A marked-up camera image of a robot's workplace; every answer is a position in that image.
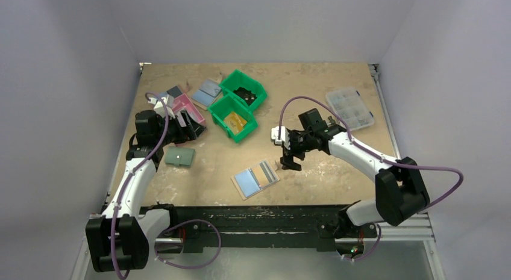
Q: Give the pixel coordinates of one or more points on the black parts in bin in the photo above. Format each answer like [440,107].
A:
[246,95]

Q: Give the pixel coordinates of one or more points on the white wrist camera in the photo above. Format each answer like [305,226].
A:
[163,106]
[276,135]

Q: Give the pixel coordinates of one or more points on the green bin with black parts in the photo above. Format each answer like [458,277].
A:
[238,79]

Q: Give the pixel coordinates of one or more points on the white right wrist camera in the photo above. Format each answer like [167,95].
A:
[276,135]

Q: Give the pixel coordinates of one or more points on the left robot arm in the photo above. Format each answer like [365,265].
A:
[118,240]

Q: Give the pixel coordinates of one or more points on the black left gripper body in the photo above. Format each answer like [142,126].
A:
[175,133]

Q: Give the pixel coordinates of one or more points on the clear plastic screw organizer box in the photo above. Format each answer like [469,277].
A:
[347,103]

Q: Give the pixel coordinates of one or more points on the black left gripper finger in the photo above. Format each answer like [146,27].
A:
[191,122]
[193,131]

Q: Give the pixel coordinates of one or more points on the green closed card holder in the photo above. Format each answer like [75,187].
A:
[179,156]

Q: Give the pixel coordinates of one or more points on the yellow card in bin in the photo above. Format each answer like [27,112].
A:
[235,122]

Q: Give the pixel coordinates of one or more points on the green bin with yellow card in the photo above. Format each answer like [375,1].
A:
[224,106]

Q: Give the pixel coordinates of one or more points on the light blue open card holder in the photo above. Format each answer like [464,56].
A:
[207,94]

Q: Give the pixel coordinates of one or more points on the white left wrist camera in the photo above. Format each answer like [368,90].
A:
[163,106]

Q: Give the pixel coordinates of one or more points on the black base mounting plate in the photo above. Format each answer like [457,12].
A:
[281,226]

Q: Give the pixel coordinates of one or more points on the aluminium frame rail right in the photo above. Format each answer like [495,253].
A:
[385,118]

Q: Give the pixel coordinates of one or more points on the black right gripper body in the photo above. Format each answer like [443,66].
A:
[294,149]

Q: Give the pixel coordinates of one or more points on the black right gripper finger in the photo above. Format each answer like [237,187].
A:
[287,160]
[286,144]

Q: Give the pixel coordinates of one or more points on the pink box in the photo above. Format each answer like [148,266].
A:
[183,102]

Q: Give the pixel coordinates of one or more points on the aluminium front frame rail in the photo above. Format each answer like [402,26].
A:
[405,252]

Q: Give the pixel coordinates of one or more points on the beige leather card holder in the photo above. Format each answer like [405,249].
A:
[256,178]

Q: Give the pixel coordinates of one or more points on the aluminium frame rail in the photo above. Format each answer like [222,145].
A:
[405,252]
[385,118]

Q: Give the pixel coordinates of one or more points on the black handled claw hammer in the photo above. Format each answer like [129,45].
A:
[331,121]

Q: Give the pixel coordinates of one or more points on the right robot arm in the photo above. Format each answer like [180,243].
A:
[360,156]

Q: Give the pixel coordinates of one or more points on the blue grey open card holder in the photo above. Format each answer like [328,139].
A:
[174,92]

